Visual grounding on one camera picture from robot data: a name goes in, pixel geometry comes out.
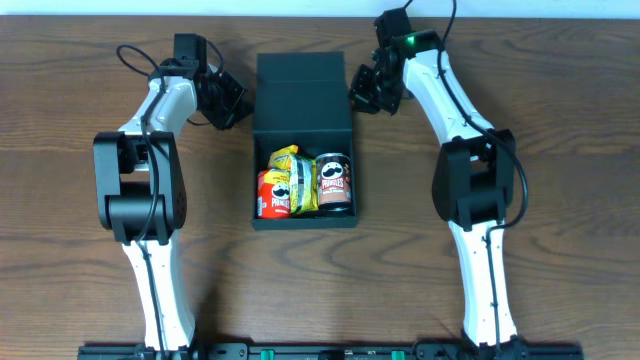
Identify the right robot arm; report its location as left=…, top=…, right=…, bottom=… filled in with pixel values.
left=350, top=30, right=517, bottom=358

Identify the small yellow snack packet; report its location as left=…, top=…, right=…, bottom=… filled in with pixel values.
left=268, top=144, right=299, bottom=172

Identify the black gift box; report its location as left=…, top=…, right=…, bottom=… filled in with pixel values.
left=251, top=51, right=360, bottom=232

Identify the green yellow snack packet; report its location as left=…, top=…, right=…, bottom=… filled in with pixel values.
left=289, top=155, right=318, bottom=215

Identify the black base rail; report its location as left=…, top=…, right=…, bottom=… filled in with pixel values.
left=77, top=339, right=584, bottom=360

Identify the dark Pringles can red lid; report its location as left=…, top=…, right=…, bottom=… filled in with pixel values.
left=315, top=153, right=353, bottom=212

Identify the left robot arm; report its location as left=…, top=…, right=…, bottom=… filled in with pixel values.
left=79, top=59, right=249, bottom=359

